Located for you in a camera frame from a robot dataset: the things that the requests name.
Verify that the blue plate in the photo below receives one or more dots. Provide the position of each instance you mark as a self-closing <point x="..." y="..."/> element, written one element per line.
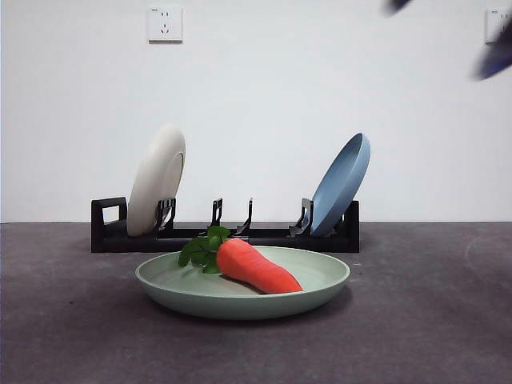
<point x="340" y="188"/>

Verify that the black plate rack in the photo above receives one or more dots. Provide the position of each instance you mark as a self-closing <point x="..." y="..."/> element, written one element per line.
<point x="112" y="240"/>

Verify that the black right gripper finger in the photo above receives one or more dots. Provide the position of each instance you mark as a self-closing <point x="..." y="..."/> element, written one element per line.
<point x="397" y="5"/>
<point x="496" y="54"/>

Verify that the white plate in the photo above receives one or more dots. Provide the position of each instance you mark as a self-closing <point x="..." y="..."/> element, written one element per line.
<point x="154" y="180"/>

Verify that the orange carrot with green leaves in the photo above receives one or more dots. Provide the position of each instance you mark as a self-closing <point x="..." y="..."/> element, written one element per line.
<point x="256" y="268"/>

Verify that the white wall socket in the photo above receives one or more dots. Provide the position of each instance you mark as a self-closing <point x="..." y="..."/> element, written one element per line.
<point x="491" y="24"/>
<point x="165" y="24"/>

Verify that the green plate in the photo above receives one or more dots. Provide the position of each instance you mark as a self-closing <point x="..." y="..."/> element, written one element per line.
<point x="240" y="308"/>

